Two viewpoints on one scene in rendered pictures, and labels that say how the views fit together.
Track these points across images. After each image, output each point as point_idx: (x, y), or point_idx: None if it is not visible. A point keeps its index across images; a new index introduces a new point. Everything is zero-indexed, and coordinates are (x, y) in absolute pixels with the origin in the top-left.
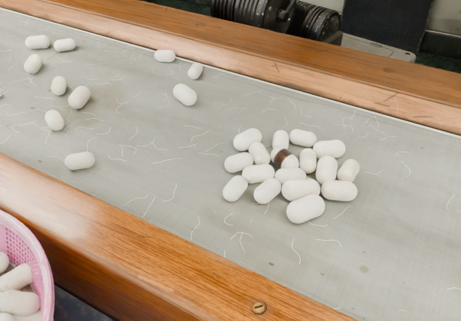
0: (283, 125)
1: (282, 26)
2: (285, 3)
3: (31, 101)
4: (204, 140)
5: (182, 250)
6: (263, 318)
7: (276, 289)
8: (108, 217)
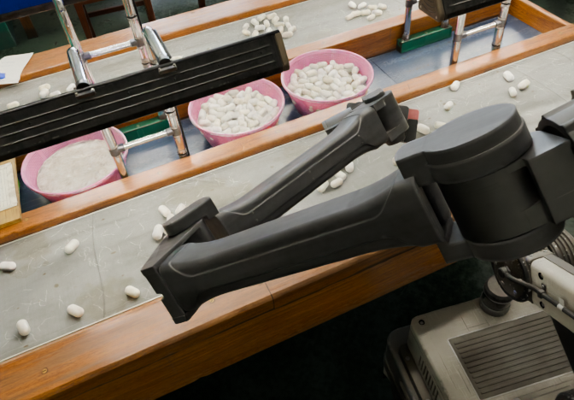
0: (354, 186)
1: (507, 284)
2: (514, 273)
3: (436, 119)
4: (363, 158)
5: (307, 125)
6: (274, 131)
7: (278, 136)
8: (332, 115)
